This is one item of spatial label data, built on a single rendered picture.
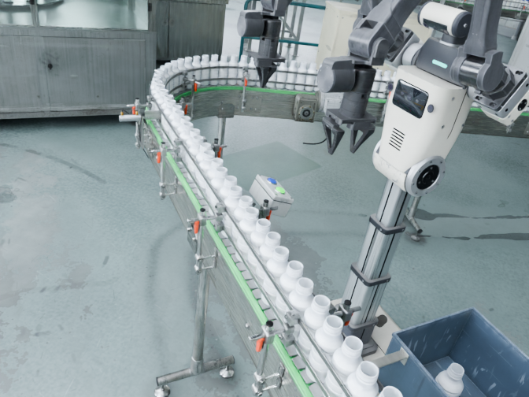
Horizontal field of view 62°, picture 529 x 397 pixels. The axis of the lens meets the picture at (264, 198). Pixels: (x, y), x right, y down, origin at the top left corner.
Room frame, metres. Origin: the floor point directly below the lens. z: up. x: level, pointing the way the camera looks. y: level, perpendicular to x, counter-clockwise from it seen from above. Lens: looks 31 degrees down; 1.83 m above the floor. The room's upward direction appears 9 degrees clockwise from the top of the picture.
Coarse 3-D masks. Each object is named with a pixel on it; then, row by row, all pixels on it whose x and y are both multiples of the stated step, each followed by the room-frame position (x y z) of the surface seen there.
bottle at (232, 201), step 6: (234, 186) 1.13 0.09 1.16; (234, 192) 1.10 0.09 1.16; (240, 192) 1.11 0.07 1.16; (228, 198) 1.11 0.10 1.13; (234, 198) 1.10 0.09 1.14; (228, 204) 1.09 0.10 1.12; (234, 204) 1.09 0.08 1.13; (234, 210) 1.09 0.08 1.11; (228, 222) 1.09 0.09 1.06; (228, 228) 1.09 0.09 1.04
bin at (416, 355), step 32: (448, 320) 0.96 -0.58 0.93; (480, 320) 0.98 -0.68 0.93; (416, 352) 0.92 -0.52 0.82; (448, 352) 1.00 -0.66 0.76; (480, 352) 0.94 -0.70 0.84; (512, 352) 0.88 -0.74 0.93; (384, 384) 0.83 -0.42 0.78; (416, 384) 0.76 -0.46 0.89; (480, 384) 0.90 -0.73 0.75; (512, 384) 0.84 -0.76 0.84
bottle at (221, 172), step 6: (216, 168) 1.22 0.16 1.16; (222, 168) 1.23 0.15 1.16; (216, 174) 1.21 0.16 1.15; (222, 174) 1.20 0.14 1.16; (216, 180) 1.20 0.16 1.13; (222, 180) 1.20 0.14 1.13; (216, 186) 1.19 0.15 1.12; (222, 186) 1.19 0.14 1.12; (210, 192) 1.21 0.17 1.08; (216, 192) 1.19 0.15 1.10; (210, 198) 1.20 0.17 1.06; (216, 198) 1.19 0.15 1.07; (210, 210) 1.20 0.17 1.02; (216, 210) 1.19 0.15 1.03
